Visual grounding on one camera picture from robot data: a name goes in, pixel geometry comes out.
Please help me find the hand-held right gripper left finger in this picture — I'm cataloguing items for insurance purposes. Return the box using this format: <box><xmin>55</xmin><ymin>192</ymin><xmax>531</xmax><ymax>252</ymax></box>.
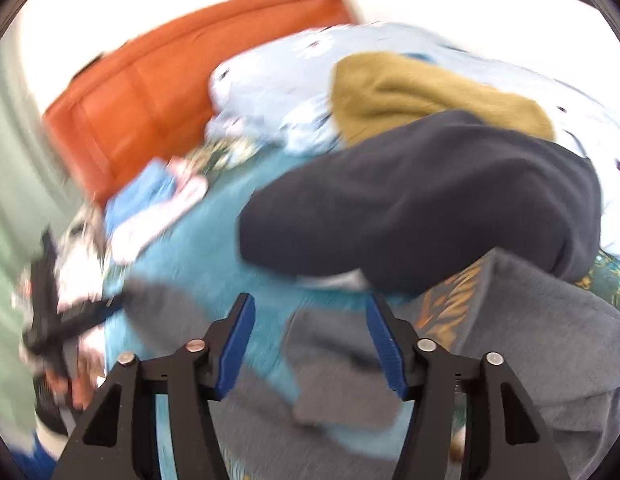
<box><xmin>52</xmin><ymin>292</ymin><xmax>257</xmax><ymax>480</ymax></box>

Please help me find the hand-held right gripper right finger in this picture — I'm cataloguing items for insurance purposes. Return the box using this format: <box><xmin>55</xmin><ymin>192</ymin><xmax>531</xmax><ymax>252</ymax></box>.
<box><xmin>365</xmin><ymin>294</ymin><xmax>570</xmax><ymax>480</ymax></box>

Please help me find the grey knit sweater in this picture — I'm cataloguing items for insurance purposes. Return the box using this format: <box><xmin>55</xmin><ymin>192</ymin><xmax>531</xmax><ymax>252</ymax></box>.
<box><xmin>115</xmin><ymin>250</ymin><xmax>620</xmax><ymax>480</ymax></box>

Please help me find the black white printed cloth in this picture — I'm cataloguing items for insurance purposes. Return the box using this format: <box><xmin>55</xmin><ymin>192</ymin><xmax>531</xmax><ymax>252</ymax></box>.
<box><xmin>55</xmin><ymin>205</ymin><xmax>111</xmax><ymax>311</ymax></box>

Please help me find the teal floral blanket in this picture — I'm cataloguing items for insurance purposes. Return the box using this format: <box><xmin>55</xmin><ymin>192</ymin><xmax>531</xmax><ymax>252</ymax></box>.
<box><xmin>102</xmin><ymin>140</ymin><xmax>620</xmax><ymax>480</ymax></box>

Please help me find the green curtain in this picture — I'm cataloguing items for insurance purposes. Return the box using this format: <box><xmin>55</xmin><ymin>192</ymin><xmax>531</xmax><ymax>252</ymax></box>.
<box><xmin>0</xmin><ymin>45</ymin><xmax>76</xmax><ymax>446</ymax></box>

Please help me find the folded pink garment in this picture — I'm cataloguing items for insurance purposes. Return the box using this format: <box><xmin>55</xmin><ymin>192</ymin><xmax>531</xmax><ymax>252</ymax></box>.
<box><xmin>110</xmin><ymin>157</ymin><xmax>211</xmax><ymax>266</ymax></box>

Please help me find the dark navy garment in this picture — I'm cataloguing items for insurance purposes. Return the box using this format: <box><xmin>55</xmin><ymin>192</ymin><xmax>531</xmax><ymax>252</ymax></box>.
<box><xmin>238</xmin><ymin>109</ymin><xmax>604</xmax><ymax>297</ymax></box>

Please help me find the folded blue cloth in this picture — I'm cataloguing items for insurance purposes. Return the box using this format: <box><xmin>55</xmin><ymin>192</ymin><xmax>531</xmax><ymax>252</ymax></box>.
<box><xmin>105</xmin><ymin>160</ymin><xmax>178</xmax><ymax>226</ymax></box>

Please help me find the olive knit garment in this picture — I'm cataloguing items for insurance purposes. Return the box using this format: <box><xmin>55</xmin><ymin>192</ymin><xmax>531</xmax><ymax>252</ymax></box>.
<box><xmin>330</xmin><ymin>51</ymin><xmax>558</xmax><ymax>148</ymax></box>

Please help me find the orange wooden headboard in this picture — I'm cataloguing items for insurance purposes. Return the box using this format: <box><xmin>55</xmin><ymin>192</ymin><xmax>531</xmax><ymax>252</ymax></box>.
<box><xmin>42</xmin><ymin>0</ymin><xmax>358</xmax><ymax>206</ymax></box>

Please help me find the light blue floral quilt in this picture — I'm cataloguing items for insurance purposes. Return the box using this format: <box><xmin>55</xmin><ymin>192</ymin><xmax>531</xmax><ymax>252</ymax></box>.
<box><xmin>205</xmin><ymin>22</ymin><xmax>620</xmax><ymax>261</ymax></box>

